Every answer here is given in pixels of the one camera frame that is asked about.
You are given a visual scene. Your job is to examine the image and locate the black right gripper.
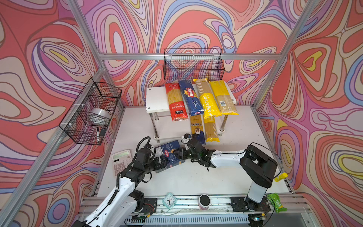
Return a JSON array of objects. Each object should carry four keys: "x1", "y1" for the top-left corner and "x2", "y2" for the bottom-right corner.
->
[{"x1": 172, "y1": 148, "x2": 200, "y2": 161}]

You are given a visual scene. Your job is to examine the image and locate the yellow Pastatime spaghetti pack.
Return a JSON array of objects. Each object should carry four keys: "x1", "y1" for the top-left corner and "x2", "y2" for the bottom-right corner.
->
[{"x1": 204, "y1": 116, "x2": 220, "y2": 142}]

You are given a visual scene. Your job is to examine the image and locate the blue yellow Ankara spaghetti pack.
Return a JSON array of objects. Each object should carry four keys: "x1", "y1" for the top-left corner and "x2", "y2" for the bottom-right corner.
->
[{"x1": 190, "y1": 115, "x2": 206, "y2": 145}]

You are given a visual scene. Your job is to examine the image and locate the dark blue pasta box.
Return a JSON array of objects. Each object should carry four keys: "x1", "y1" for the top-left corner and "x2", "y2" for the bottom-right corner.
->
[{"x1": 153, "y1": 140, "x2": 185, "y2": 173}]

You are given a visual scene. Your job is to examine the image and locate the red spaghetti pack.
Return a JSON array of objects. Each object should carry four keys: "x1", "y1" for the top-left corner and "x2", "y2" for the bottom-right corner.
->
[{"x1": 165, "y1": 83, "x2": 188, "y2": 121}]

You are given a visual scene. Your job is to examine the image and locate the dark blue spaghetti pack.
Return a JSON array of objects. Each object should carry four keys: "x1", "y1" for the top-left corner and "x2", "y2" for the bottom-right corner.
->
[{"x1": 179, "y1": 80, "x2": 204, "y2": 116}]

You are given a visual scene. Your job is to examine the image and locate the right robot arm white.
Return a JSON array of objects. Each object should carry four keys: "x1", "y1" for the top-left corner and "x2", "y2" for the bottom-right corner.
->
[{"x1": 177, "y1": 139, "x2": 278, "y2": 209}]

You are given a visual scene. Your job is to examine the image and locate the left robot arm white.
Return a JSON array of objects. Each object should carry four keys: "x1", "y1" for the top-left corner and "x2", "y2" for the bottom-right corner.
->
[{"x1": 72, "y1": 145, "x2": 157, "y2": 227}]

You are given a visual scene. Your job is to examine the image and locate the white calculator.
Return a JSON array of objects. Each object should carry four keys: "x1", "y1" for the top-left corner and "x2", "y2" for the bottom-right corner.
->
[{"x1": 111, "y1": 149, "x2": 133, "y2": 176}]

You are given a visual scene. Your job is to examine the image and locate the teal alarm clock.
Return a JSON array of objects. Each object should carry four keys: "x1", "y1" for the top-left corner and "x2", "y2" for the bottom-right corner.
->
[{"x1": 162, "y1": 193, "x2": 177, "y2": 210}]

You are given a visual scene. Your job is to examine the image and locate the small round speaker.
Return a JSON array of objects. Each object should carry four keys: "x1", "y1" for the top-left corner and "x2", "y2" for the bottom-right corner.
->
[{"x1": 198, "y1": 194, "x2": 211, "y2": 211}]

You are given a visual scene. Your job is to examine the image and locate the white two-tier shelf rack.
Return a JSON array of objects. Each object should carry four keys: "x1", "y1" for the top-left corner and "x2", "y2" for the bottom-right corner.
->
[{"x1": 145, "y1": 80, "x2": 237, "y2": 142}]

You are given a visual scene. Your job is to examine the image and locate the silver tape roll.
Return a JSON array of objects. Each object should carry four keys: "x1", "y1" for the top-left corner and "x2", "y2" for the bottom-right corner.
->
[{"x1": 91, "y1": 108, "x2": 111, "y2": 119}]

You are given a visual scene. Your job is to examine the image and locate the yellow glue stick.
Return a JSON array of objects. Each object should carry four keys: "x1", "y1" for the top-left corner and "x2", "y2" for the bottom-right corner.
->
[{"x1": 274, "y1": 173, "x2": 288, "y2": 182}]

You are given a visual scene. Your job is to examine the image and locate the green snack packet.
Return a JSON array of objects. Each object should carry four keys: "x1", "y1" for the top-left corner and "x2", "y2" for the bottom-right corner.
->
[{"x1": 267, "y1": 193, "x2": 288, "y2": 213}]

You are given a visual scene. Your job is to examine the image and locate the aluminium frame profiles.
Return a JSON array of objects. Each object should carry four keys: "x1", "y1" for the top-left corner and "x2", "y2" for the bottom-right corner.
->
[{"x1": 0, "y1": 0, "x2": 321, "y2": 227}]

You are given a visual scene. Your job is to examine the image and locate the black wire basket left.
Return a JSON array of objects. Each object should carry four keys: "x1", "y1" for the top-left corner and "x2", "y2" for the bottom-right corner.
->
[{"x1": 59, "y1": 78, "x2": 122, "y2": 145}]

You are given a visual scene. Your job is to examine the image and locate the black wire basket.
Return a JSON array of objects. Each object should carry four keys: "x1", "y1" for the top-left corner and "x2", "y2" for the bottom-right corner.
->
[
  {"x1": 163, "y1": 47, "x2": 225, "y2": 82},
  {"x1": 59, "y1": 78, "x2": 122, "y2": 145}
]

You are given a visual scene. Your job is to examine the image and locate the black wire basket back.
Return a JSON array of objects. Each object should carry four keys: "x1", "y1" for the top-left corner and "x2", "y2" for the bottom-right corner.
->
[{"x1": 163, "y1": 47, "x2": 225, "y2": 82}]

